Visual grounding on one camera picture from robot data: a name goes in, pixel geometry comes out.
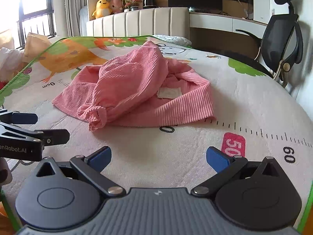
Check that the white box appliance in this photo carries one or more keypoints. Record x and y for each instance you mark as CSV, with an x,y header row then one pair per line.
x,y
261,6

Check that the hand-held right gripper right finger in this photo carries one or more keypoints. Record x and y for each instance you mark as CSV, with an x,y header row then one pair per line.
x,y
217,160

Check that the yellow duck plush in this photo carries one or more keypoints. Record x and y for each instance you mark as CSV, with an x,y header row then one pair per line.
x,y
102,8

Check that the yellow fabric bag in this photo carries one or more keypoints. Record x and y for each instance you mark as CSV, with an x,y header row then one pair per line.
x,y
6,39

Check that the black window railing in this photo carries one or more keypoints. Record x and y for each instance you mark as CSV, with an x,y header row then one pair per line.
x,y
36,24

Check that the white cloth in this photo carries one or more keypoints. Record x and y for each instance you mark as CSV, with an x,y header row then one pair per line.
x,y
9,61

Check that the black round speaker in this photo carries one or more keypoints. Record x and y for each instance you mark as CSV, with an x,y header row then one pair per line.
x,y
149,2

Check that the black office chair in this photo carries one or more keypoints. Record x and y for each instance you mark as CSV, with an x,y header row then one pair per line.
x,y
278,39

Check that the cream padded headboard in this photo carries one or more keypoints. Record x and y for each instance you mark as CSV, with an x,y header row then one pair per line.
x,y
137,23

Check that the grey cushion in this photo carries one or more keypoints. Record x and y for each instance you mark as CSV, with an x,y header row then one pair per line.
x,y
83,20

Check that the pink plush toy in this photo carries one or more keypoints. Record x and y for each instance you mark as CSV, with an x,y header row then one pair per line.
x,y
116,6

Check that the brown paper bag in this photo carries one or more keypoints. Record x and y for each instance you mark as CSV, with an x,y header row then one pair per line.
x,y
36,45

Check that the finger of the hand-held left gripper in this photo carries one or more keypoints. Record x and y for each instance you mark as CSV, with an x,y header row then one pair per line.
x,y
57,137
24,118

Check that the cartoon printed mat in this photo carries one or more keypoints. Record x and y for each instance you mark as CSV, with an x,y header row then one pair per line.
x,y
244,102

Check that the white desk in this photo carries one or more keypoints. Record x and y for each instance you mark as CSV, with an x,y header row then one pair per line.
x,y
210,22

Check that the green leaf potted plant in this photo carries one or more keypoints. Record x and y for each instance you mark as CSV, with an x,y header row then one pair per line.
x,y
126,3

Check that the white quilted bedding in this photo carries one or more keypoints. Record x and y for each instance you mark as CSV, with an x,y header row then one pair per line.
x,y
174,39

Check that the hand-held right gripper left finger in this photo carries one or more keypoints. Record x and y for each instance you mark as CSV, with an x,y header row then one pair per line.
x,y
99,158

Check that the pink ribbed cardigan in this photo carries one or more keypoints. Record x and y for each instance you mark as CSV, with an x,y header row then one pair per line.
x,y
129,83

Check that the light curtain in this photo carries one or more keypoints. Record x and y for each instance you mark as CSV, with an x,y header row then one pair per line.
x,y
73,7

